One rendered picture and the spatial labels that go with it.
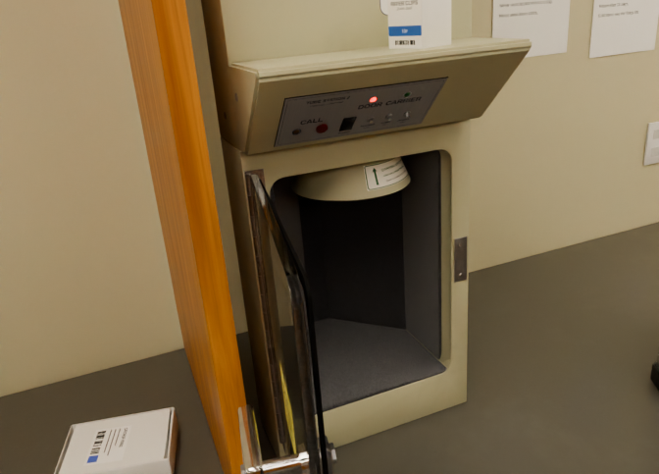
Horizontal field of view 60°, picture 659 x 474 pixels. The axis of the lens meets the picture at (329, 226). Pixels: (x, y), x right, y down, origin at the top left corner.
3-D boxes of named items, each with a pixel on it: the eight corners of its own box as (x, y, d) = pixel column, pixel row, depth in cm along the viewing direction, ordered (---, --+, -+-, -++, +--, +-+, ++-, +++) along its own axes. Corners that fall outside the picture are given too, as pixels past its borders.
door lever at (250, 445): (290, 411, 57) (287, 390, 56) (308, 482, 48) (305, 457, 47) (236, 423, 56) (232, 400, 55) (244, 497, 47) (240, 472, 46)
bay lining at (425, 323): (251, 337, 103) (225, 144, 91) (380, 302, 112) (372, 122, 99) (295, 418, 82) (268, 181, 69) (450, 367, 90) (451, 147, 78)
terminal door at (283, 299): (289, 445, 80) (255, 170, 66) (340, 672, 52) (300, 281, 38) (283, 446, 80) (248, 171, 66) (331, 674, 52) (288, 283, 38)
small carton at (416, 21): (388, 48, 65) (386, -8, 63) (418, 44, 68) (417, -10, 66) (422, 48, 62) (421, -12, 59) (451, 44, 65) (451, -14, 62)
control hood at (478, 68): (237, 152, 67) (226, 63, 63) (472, 115, 77) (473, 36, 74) (265, 174, 56) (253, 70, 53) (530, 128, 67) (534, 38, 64)
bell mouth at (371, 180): (276, 179, 89) (272, 143, 87) (377, 160, 95) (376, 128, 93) (316, 210, 74) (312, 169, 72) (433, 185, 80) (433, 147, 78)
